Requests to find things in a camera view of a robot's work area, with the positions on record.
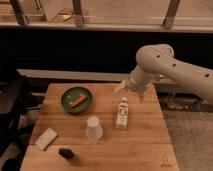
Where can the black eraser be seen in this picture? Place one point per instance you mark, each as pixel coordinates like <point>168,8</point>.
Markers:
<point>66,153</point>

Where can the wooden table leg frame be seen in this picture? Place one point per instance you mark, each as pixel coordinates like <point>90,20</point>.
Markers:
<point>78,13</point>

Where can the orange carrot piece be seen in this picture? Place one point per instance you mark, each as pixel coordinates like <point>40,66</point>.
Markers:
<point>78,100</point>

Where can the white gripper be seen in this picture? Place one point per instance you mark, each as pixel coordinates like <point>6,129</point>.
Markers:
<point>137,81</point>

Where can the green plate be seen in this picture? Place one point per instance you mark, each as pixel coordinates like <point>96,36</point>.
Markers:
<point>73,93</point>

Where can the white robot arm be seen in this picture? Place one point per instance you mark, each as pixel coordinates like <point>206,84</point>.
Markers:
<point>153,60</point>

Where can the white rectangular sponge block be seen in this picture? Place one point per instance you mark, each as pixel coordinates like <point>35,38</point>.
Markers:
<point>46,138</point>

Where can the white bottle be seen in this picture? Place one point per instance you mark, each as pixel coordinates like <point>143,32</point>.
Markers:
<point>122,114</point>

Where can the black chair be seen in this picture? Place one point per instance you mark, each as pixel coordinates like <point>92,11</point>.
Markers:
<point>15,99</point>

